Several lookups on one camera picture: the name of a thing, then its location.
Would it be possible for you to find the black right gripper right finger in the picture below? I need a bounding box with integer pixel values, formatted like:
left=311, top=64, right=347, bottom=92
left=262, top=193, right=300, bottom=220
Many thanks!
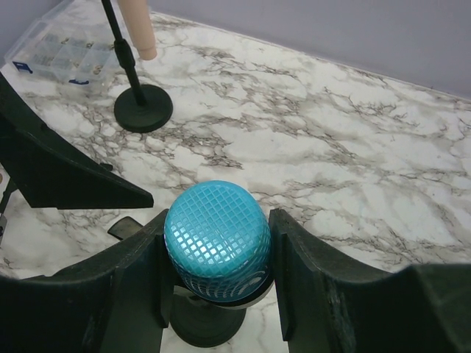
left=269, top=209, right=470, bottom=352

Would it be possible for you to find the black round-base clip stand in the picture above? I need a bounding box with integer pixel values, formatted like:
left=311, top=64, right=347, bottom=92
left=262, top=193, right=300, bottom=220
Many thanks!
left=107, top=216, right=272, bottom=349

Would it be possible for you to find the black stand holding beige microphone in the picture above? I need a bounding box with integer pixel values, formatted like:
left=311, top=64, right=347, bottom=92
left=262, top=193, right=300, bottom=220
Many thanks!
left=102, top=0, right=173, bottom=133

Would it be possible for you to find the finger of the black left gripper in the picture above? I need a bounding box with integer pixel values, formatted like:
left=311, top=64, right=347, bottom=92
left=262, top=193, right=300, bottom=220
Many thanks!
left=1, top=77, right=154, bottom=210

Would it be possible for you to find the clear plastic screw box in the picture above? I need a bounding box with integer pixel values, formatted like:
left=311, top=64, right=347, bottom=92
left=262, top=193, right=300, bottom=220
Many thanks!
left=4, top=1, right=119, bottom=87

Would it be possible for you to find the beige microphone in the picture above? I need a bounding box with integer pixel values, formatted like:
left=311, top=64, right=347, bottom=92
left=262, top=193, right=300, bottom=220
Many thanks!
left=117, top=0, right=157, bottom=61

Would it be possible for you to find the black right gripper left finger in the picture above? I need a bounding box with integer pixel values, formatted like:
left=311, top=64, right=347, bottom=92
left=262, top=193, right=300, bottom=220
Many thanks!
left=1, top=212, right=174, bottom=352

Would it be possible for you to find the blue microphone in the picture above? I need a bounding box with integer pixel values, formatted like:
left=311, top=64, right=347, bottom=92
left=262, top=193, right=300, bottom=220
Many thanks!
left=164, top=180, right=273, bottom=307

